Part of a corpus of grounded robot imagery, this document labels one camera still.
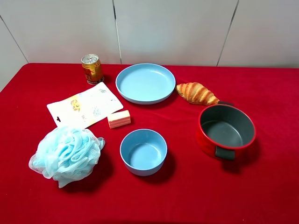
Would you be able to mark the pink white striped block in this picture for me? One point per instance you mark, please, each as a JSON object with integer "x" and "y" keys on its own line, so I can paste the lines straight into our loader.
{"x": 118, "y": 119}

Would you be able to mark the light blue shallow plate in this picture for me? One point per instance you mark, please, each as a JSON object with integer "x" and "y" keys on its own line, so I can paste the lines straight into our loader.
{"x": 145, "y": 83}

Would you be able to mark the light blue deep bowl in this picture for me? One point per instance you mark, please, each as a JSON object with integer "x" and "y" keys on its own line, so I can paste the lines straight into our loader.
{"x": 143, "y": 151}

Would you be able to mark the croissant bread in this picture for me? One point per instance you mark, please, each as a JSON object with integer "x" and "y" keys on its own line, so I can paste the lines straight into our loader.
{"x": 197, "y": 94}

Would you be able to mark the white printed plastic pouch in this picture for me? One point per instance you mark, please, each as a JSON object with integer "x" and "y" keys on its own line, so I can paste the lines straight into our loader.
{"x": 86, "y": 108}

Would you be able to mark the red pot with grey interior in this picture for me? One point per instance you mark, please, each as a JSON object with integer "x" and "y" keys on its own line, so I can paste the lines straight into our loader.
{"x": 224, "y": 132}

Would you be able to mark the gold red drink can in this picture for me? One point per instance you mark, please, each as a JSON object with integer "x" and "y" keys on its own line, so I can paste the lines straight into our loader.
{"x": 92, "y": 69}

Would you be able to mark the light blue mesh bath sponge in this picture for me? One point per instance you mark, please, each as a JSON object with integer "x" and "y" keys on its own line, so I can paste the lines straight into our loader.
{"x": 67, "y": 154}

